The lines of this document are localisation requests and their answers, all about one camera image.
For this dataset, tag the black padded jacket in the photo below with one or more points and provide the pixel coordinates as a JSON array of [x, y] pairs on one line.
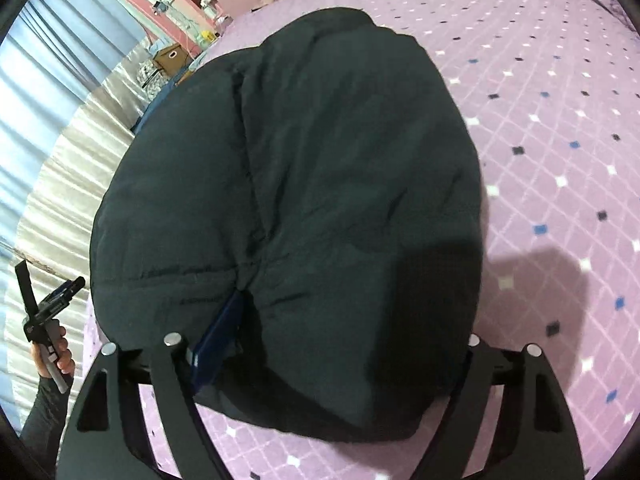
[[300, 185]]

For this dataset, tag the small yellow toy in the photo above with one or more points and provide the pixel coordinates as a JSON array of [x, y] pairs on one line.
[[205, 36]]

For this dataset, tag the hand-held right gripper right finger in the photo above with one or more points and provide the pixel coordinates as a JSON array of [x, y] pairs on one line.
[[465, 375]]

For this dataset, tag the blue curtain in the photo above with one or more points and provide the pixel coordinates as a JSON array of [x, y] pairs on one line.
[[50, 85]]

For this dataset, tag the cardboard box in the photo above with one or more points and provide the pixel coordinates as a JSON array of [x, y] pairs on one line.
[[170, 56]]

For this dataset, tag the blue jeans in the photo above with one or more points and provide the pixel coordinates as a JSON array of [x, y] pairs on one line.
[[142, 120]]

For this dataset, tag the wall socket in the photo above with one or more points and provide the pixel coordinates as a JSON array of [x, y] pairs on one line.
[[162, 5]]

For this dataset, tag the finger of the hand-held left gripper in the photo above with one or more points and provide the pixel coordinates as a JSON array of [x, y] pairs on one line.
[[67, 291]]

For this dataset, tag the purple diamond-print bed sheet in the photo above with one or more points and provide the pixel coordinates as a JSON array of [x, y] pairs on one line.
[[550, 110]]

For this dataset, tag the silver satin curtain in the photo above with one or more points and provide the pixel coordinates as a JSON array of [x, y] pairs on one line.
[[75, 160]]

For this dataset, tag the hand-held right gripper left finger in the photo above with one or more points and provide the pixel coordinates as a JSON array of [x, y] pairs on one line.
[[220, 340]]

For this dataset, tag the person's left hand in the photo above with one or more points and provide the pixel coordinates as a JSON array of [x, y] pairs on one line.
[[64, 355]]

